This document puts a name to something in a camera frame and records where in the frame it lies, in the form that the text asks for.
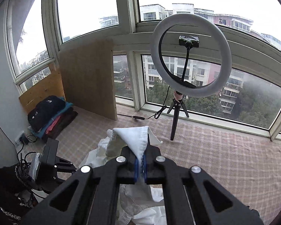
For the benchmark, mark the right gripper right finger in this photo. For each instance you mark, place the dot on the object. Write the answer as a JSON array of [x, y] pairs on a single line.
[[191, 195]]

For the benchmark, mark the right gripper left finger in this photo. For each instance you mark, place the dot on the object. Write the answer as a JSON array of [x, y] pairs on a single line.
[[89, 196]]

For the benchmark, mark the white button shirt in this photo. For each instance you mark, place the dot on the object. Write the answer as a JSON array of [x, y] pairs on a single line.
[[138, 203]]

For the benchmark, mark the blue folded garment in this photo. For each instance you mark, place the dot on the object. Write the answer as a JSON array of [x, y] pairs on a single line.
[[41, 132]]

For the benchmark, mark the black power adapter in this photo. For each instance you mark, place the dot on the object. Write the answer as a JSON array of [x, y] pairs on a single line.
[[23, 139]]

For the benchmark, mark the pink folded garment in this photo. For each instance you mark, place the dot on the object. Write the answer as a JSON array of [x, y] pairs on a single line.
[[52, 125]]

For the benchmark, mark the white power strip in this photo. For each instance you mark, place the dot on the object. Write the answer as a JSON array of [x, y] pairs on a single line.
[[18, 137]]

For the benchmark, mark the black folded garment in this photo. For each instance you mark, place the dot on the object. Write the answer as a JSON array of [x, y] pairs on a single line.
[[66, 118]]

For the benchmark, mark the navy folded garment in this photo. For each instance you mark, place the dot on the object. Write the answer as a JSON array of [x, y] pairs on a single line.
[[44, 111]]

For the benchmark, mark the pink plaid tablecloth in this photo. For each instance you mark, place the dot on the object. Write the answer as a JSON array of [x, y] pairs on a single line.
[[248, 166]]

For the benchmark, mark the small pine wood board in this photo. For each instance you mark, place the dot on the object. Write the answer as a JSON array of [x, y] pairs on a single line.
[[50, 85]]

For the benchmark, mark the black tripod stand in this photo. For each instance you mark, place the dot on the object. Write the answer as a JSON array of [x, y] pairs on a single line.
[[176, 105]]

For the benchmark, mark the large plywood board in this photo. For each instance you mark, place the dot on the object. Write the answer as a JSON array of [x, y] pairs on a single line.
[[87, 73]]

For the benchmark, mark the black webcam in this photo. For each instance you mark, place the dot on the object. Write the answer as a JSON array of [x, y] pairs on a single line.
[[189, 42]]

